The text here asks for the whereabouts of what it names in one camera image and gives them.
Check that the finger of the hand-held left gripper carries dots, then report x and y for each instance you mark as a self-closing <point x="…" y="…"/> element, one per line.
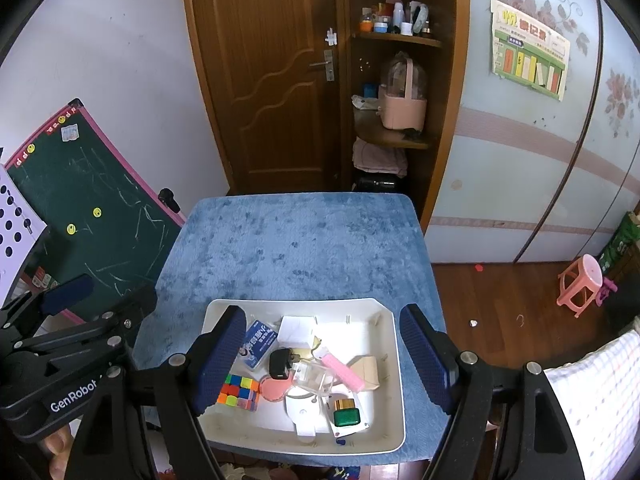
<point x="67" y="290"/>
<point x="107" y="315"/>

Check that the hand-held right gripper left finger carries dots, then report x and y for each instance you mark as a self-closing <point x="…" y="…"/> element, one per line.
<point x="220" y="360"/>

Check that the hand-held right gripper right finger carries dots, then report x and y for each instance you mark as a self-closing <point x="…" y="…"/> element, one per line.
<point x="427" y="357"/>

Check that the multicolour puzzle cube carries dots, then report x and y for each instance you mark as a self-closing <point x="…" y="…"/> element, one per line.
<point x="239" y="392"/>

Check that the blue label floss box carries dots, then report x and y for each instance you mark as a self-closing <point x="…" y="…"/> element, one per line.
<point x="259" y="344"/>

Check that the white plastic tray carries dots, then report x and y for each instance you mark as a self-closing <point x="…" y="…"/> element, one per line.
<point x="385" y="360"/>

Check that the small beige box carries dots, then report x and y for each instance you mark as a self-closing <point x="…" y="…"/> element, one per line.
<point x="369" y="371"/>

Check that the small black charger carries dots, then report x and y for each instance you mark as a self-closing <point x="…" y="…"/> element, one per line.
<point x="280" y="364"/>

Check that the round pink case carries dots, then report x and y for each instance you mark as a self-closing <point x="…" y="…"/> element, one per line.
<point x="275" y="389"/>

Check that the white square charger box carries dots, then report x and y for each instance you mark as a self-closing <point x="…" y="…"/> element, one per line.
<point x="297" y="330"/>

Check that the pink highlighter pen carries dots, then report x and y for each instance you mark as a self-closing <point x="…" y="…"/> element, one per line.
<point x="342" y="371"/>

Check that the clear plastic box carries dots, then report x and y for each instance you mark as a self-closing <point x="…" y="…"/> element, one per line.
<point x="312" y="377"/>

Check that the green perfume bottle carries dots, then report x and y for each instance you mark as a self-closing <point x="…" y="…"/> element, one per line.
<point x="347" y="414"/>

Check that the white plastic handheld gadget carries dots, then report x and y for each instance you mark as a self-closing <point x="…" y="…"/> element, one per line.
<point x="305" y="412"/>

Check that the person's left hand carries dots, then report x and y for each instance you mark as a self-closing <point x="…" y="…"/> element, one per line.
<point x="57" y="447"/>

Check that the white perforated board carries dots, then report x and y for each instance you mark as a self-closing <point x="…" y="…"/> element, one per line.
<point x="15" y="230"/>

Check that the pink framed green chalkboard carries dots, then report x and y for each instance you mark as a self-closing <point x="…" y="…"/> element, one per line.
<point x="100" y="175"/>

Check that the black chalkboard knob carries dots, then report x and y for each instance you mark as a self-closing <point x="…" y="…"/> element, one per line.
<point x="169" y="200"/>

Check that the blue plush tablecloth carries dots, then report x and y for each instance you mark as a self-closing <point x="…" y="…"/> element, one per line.
<point x="300" y="240"/>

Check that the white chalkboard sticker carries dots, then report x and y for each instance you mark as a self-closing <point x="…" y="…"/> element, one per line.
<point x="70" y="132"/>

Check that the pink plastic stool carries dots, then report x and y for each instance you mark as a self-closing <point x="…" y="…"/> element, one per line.
<point x="580" y="282"/>

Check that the white checkered cloth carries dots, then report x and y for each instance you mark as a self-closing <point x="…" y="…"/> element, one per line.
<point x="595" y="400"/>

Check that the dark bag under shelf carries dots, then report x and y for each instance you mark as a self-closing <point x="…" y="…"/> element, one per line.
<point x="375" y="183"/>

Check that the small pink toy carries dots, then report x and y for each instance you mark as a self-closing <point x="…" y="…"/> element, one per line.
<point x="606" y="292"/>

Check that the folded pink towel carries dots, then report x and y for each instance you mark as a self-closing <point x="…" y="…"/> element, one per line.
<point x="377" y="157"/>

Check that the pale blue flowered wardrobe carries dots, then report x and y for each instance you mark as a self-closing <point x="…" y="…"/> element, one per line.
<point x="515" y="170"/>

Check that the green printed bag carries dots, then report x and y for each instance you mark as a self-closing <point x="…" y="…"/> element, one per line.
<point x="622" y="245"/>

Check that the wooden corner shelf cabinet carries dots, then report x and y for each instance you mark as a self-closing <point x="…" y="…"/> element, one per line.
<point x="445" y="110"/>

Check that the white crumpled cloth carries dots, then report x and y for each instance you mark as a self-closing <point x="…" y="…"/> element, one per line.
<point x="364" y="102"/>

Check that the blue cup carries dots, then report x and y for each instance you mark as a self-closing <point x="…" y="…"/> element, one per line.
<point x="371" y="91"/>

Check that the brown wooden door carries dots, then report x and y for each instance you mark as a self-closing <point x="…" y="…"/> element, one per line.
<point x="260" y="60"/>

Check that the white door hook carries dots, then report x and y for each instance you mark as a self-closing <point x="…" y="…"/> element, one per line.
<point x="331" y="38"/>

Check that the group of toiletry bottles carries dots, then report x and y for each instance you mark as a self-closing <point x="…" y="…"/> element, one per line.
<point x="395" y="17"/>

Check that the colourful wall poster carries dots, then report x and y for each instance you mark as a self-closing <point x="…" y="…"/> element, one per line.
<point x="530" y="50"/>

